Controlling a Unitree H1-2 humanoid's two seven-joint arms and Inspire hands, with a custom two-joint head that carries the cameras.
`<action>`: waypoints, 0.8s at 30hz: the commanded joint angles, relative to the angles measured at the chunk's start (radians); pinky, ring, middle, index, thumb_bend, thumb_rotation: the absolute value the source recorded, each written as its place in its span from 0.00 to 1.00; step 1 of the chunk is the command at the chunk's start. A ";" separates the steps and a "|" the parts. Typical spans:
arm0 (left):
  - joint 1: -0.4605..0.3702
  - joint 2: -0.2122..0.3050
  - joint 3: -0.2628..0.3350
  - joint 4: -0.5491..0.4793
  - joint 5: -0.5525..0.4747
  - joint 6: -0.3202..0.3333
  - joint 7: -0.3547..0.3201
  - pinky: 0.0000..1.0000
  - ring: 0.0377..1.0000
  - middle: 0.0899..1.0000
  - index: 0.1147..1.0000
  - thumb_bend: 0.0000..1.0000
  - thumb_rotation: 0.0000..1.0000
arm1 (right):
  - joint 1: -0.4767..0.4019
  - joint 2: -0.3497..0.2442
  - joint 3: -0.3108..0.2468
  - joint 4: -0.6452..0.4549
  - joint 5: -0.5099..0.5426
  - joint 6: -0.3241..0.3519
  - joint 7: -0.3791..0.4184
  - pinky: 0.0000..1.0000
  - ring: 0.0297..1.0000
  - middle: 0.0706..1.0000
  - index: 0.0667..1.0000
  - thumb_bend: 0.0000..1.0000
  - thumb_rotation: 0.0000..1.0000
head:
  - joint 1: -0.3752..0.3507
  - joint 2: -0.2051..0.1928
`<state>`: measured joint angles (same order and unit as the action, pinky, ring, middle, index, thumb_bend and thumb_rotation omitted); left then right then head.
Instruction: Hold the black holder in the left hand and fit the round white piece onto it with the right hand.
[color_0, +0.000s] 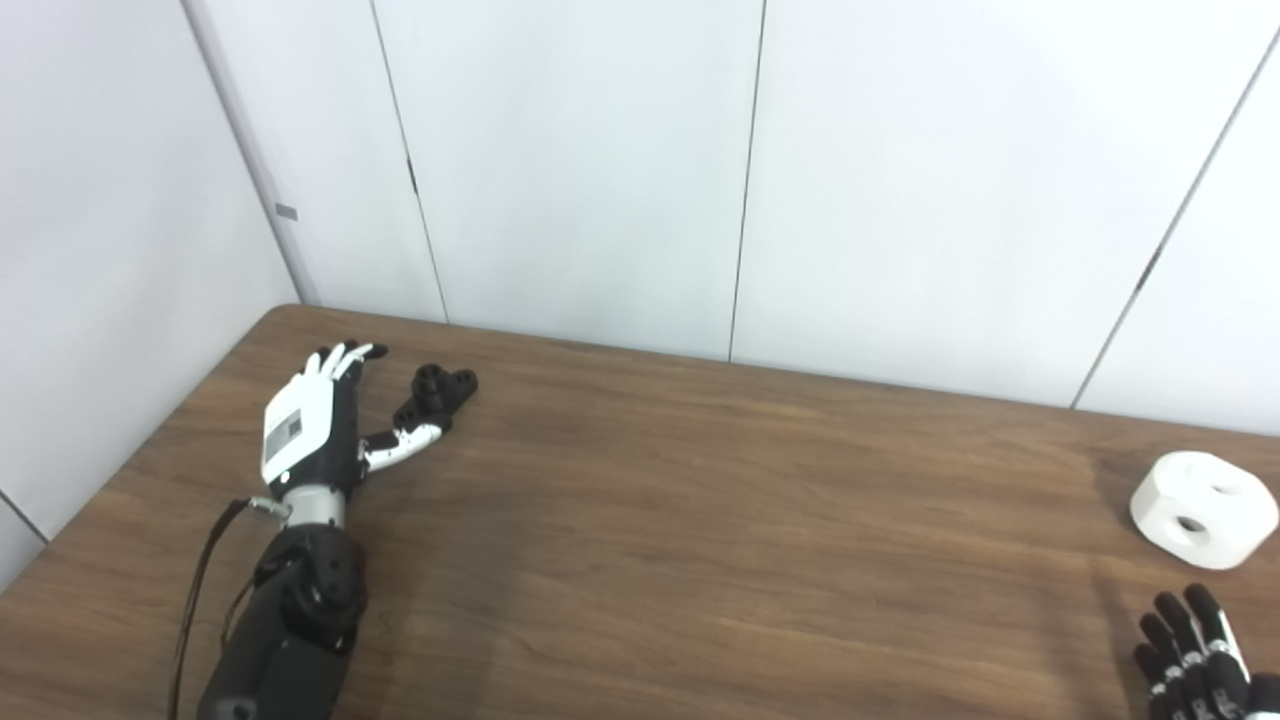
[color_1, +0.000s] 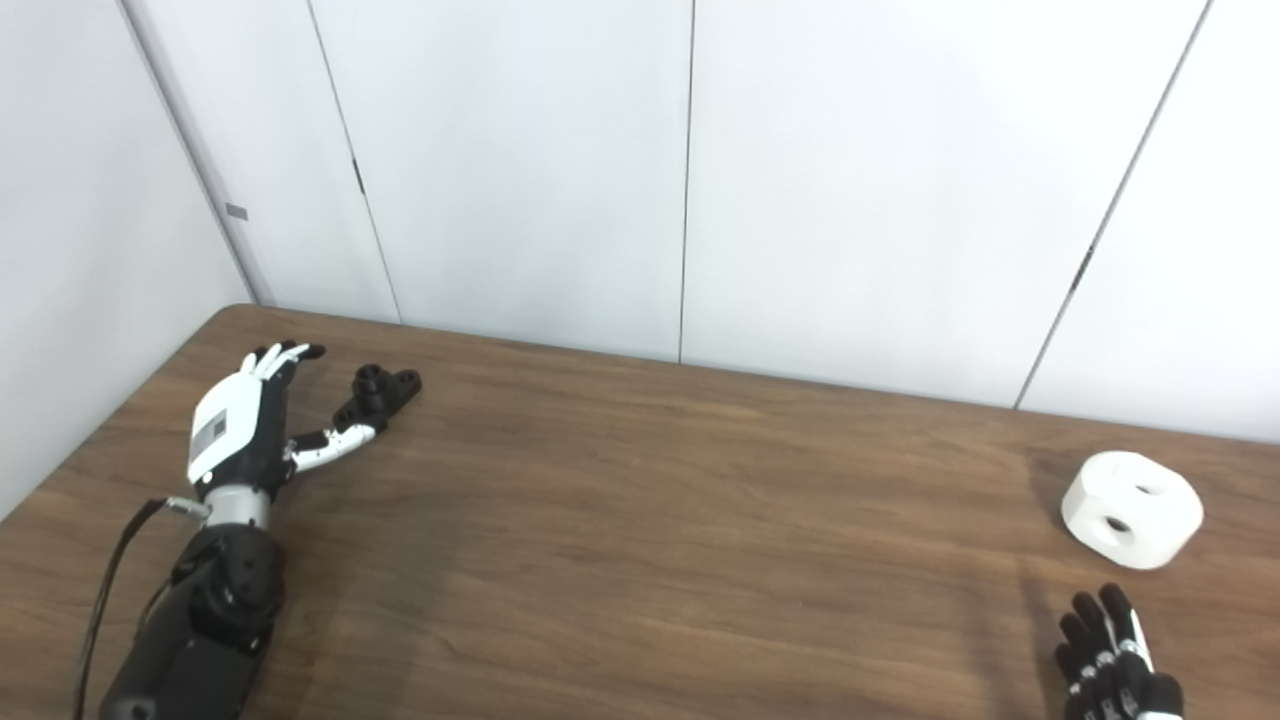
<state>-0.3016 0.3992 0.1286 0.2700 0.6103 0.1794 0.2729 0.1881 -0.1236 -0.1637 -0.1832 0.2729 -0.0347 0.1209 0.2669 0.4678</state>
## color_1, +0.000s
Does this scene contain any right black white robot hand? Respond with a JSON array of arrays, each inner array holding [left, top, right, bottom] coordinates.
[[1054, 584, 1186, 720]]

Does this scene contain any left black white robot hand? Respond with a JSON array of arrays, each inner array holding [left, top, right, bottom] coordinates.
[[187, 341, 379, 493]]

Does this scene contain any round white piece with holes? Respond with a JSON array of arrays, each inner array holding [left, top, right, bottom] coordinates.
[[1060, 451, 1205, 571]]

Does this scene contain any black flanged holder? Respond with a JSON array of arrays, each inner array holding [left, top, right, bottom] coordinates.
[[331, 364, 423, 433]]

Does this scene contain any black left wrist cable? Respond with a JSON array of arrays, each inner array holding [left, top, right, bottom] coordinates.
[[72, 497, 213, 720]]

